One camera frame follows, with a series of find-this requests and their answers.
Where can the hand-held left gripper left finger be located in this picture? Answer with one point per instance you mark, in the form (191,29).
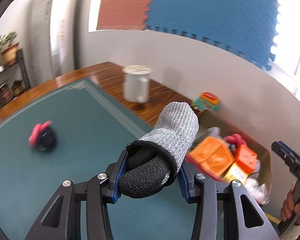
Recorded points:
(116,180)

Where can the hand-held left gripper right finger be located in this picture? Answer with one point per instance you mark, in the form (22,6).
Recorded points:
(183,182)

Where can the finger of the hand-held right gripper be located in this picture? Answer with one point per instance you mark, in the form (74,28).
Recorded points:
(290,156)

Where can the cardboard box of toys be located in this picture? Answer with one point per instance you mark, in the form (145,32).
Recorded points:
(261,152)

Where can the large orange embossed cube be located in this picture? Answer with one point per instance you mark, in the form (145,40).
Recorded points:
(210,155)

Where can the small orange embossed cube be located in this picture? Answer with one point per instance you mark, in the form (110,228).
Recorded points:
(246,157)

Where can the white stuff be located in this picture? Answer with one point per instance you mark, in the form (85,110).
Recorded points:
(257,190)

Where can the person's right hand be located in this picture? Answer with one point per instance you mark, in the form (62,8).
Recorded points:
(288,205)

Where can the green table mat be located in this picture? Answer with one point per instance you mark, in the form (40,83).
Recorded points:
(52,160)

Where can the colourful toy bus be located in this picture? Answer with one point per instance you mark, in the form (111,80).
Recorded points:
(206,102)

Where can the pink and black round item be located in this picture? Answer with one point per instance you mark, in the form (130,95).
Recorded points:
(43,137)

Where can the white mug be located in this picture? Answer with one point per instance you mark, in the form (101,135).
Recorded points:
(136,85)

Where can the bright window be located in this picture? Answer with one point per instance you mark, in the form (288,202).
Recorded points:
(290,42)

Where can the black plant rack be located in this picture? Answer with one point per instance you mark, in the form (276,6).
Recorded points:
(21,75)

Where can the standing air conditioner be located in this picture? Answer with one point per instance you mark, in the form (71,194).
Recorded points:
(52,30)

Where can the potted plant in clay pot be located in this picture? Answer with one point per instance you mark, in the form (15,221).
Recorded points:
(8,50)

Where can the blue foam wall mat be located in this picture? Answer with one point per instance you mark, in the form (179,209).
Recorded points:
(215,10)

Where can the red foam wall mat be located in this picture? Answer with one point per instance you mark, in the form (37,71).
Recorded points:
(125,5)

